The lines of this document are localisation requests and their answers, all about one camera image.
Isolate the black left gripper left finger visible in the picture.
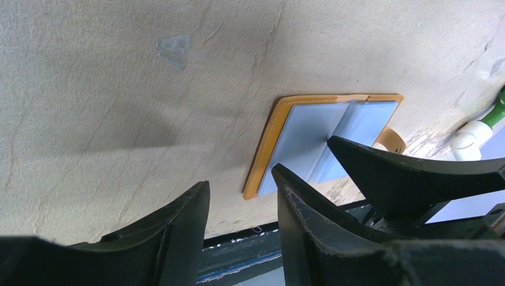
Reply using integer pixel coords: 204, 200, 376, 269
1, 181, 210, 285

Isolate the yellow leather card holder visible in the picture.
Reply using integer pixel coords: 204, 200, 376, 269
243, 94, 406, 200

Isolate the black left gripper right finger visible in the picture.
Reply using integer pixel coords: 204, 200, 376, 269
272, 164, 504, 285

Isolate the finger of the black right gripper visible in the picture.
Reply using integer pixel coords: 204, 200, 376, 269
327, 136, 504, 217

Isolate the green object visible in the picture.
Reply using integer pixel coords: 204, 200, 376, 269
479, 87, 504, 128

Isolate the white plastic cylinder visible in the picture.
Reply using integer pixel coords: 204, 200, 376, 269
450, 120, 493, 161

